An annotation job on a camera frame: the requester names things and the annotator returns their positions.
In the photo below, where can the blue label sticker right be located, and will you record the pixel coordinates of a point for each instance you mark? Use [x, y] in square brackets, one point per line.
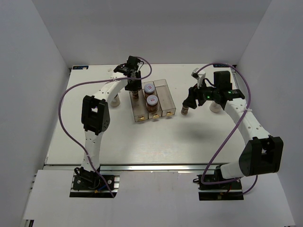
[218, 65]

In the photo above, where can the white salt shaker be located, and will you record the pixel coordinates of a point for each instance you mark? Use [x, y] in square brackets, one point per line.
[215, 107]
[116, 101]

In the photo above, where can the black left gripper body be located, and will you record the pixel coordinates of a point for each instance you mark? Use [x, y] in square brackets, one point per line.
[138, 74]

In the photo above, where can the blue label sticker left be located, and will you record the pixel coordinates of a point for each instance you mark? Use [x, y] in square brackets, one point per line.
[84, 67]

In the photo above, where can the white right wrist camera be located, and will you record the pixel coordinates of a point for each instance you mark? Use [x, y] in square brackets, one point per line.
[199, 75]

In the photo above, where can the aluminium table edge rail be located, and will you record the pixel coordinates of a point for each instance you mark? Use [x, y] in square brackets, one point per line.
[137, 167]

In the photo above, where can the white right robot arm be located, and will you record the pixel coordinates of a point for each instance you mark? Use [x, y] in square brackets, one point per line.
[262, 153]

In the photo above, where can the brown jar white lid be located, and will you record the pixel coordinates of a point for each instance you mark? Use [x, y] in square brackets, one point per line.
[152, 103]
[149, 89]

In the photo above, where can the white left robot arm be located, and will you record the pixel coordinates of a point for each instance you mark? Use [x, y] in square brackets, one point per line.
[96, 119]

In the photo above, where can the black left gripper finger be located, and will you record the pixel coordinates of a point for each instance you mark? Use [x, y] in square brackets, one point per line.
[137, 85]
[129, 86]

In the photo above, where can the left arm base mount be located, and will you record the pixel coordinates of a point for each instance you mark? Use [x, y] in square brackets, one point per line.
[87, 184]

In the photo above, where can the middle clear organizer bin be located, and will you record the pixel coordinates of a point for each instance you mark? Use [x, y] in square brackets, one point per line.
[155, 114]

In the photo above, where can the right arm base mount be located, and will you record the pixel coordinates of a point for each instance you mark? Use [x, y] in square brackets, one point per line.
[219, 192]

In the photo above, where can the left clear organizer bin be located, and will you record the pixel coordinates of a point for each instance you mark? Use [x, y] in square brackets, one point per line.
[139, 107]

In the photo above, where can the brown jar white lid front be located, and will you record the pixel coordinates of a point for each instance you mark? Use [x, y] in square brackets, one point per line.
[152, 103]

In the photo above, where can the small black-cap spice bottle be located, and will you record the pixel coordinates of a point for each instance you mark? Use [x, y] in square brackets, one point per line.
[184, 110]

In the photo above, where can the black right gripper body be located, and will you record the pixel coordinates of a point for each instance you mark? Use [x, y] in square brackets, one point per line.
[204, 93]

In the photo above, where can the blue label sticker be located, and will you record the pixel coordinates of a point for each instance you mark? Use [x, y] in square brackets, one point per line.
[84, 67]
[218, 65]

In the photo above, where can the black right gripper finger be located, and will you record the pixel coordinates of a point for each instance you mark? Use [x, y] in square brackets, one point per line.
[189, 102]
[192, 92]

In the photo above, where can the clear organizer bin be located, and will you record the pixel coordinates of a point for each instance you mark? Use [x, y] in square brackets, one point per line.
[155, 114]
[165, 98]
[139, 107]

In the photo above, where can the right clear organizer bin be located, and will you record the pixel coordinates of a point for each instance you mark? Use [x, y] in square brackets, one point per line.
[165, 98]

